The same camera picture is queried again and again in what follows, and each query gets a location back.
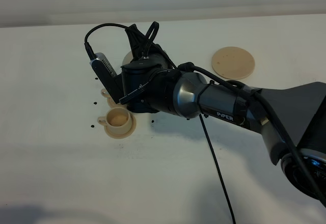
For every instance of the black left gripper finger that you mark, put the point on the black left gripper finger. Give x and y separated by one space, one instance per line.
141 109

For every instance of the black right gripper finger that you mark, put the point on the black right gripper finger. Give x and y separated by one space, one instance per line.
139 43

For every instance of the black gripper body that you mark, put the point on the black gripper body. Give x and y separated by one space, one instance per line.
150 81

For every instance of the beige ceramic teapot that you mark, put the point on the beige ceramic teapot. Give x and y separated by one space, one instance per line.
128 58

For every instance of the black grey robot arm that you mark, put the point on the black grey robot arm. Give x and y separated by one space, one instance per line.
291 121

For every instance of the round beige teapot saucer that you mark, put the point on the round beige teapot saucer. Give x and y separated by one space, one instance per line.
233 63

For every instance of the near beige teacup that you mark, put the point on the near beige teacup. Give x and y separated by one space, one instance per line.
117 121

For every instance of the beige teacup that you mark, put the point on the beige teacup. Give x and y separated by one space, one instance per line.
105 93
117 121

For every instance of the far beige cup saucer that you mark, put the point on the far beige cup saucer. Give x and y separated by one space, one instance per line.
112 103

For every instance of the beige cup saucer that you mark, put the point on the beige cup saucer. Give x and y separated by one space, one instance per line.
116 136
112 103

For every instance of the near beige cup saucer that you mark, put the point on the near beige cup saucer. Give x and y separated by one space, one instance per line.
116 136

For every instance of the far beige teacup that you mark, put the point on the far beige teacup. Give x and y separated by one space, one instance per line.
105 93

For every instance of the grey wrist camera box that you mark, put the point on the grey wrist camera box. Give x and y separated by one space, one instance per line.
108 77

